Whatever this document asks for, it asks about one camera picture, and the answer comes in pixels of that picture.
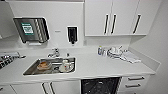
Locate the white cup in sink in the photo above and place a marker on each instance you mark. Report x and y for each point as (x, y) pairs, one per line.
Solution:
(66, 66)

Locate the bowl with orange contents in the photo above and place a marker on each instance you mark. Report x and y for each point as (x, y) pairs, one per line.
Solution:
(43, 65)

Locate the white narrow drawer unit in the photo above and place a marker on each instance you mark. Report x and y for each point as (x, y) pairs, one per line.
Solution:
(133, 85)

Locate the white wall outlet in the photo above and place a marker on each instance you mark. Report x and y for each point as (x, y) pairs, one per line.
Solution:
(84, 43)

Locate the small white bottle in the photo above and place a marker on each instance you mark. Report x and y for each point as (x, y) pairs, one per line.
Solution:
(104, 52)

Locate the white wide drawer unit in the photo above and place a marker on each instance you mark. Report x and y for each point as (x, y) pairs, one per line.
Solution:
(6, 90)

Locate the dish soap bottle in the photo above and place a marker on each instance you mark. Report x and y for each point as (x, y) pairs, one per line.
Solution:
(99, 50)

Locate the black wall soap dispenser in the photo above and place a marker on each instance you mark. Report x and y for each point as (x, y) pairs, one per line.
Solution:
(72, 35)

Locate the stainless steel dishwasher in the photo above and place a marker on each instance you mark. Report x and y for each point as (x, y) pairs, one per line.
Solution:
(82, 86)

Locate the chrome sink faucet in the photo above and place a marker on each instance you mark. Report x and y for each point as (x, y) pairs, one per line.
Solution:
(54, 53)

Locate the stainless steel sink basin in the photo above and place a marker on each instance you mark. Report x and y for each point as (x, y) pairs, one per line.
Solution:
(53, 71)

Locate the white three-door wall cabinet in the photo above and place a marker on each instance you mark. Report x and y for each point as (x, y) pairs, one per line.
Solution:
(96, 18)

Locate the white under-sink cabinet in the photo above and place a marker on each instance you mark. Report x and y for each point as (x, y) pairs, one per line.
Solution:
(30, 89)

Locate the small wall label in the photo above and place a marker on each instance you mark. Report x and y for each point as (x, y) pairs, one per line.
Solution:
(57, 32)

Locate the steel paper towel dispenser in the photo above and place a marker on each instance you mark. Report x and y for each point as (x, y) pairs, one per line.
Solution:
(31, 30)

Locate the stack of white plates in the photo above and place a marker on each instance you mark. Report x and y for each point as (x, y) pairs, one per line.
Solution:
(115, 52)

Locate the small chrome sink fitting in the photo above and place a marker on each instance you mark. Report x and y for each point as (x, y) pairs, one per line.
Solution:
(68, 54)

